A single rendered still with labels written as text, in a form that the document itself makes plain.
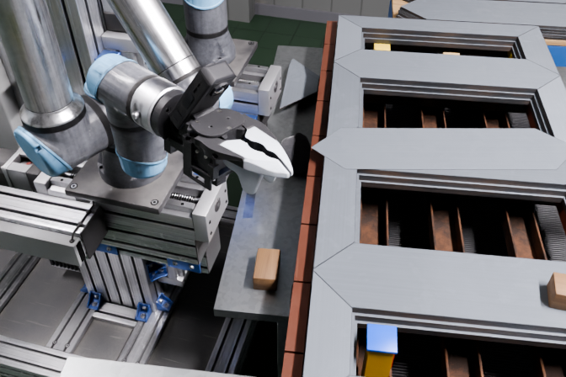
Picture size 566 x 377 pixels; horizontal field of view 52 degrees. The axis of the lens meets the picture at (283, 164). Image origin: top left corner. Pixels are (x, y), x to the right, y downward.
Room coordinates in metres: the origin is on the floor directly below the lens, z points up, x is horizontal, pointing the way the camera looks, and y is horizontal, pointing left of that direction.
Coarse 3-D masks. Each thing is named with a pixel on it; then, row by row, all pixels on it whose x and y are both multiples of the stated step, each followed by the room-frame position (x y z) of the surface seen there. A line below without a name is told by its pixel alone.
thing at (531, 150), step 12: (516, 132) 1.31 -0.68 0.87; (528, 132) 1.31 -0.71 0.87; (516, 144) 1.26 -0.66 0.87; (528, 144) 1.26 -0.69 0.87; (540, 144) 1.26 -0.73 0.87; (528, 156) 1.21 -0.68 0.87; (540, 156) 1.21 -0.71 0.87; (528, 168) 1.16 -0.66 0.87; (540, 168) 1.16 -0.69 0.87; (552, 168) 1.16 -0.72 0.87
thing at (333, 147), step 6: (336, 132) 1.31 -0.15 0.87; (324, 138) 1.28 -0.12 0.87; (330, 138) 1.28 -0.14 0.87; (336, 138) 1.28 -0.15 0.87; (342, 138) 1.28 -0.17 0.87; (324, 144) 1.26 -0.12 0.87; (330, 144) 1.26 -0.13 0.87; (336, 144) 1.26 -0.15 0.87; (342, 144) 1.26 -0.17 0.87; (324, 150) 1.23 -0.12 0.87; (330, 150) 1.23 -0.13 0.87; (336, 150) 1.23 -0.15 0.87; (342, 150) 1.23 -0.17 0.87; (324, 156) 1.21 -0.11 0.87; (330, 156) 1.21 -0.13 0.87; (336, 156) 1.21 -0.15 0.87; (342, 156) 1.21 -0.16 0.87; (336, 162) 1.18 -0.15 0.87; (342, 162) 1.18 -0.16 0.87
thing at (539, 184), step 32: (384, 32) 1.92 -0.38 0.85; (416, 32) 1.91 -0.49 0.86; (416, 96) 1.56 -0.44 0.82; (448, 96) 1.55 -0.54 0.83; (480, 96) 1.54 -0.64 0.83; (512, 96) 1.54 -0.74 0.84; (544, 128) 1.36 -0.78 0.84; (448, 192) 1.11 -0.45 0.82; (480, 192) 1.10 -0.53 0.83; (512, 192) 1.10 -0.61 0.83; (544, 192) 1.09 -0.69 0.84; (352, 320) 0.70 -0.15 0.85; (384, 320) 0.70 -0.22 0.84; (416, 320) 0.70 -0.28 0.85; (448, 320) 0.69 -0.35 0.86; (352, 352) 0.62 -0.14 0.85
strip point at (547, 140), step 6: (540, 132) 1.31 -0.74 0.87; (540, 138) 1.28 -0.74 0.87; (546, 138) 1.28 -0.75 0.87; (552, 138) 1.28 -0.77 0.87; (546, 144) 1.26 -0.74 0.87; (552, 144) 1.26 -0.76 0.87; (558, 144) 1.26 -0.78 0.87; (564, 144) 1.26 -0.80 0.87; (546, 150) 1.23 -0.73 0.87; (552, 150) 1.23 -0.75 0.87; (558, 150) 1.23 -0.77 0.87; (564, 150) 1.23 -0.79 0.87; (552, 156) 1.21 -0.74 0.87; (558, 156) 1.21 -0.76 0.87; (564, 156) 1.21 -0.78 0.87; (558, 162) 1.18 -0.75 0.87
